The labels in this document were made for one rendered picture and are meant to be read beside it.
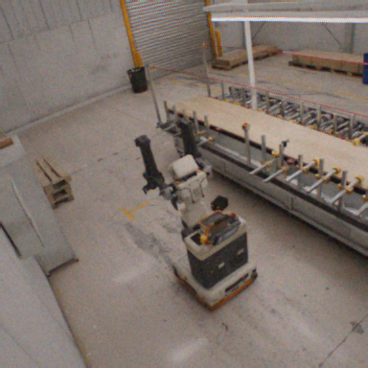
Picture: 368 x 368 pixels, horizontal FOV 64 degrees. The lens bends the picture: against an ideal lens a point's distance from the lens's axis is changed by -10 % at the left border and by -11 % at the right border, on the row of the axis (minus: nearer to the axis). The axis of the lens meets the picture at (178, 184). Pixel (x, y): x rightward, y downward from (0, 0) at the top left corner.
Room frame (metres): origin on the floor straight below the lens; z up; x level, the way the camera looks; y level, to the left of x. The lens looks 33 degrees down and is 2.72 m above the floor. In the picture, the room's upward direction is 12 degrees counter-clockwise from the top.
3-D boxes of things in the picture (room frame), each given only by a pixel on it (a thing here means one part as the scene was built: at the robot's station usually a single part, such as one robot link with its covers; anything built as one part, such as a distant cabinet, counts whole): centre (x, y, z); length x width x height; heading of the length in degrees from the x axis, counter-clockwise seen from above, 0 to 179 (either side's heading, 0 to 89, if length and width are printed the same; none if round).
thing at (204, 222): (2.09, -0.23, 0.87); 0.23 x 0.15 x 0.11; 118
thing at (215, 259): (2.11, -0.22, 0.59); 0.55 x 0.34 x 0.83; 118
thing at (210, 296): (2.20, -0.18, 0.16); 0.67 x 0.64 x 0.25; 27
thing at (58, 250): (3.19, 1.84, 0.78); 0.90 x 0.45 x 1.55; 28
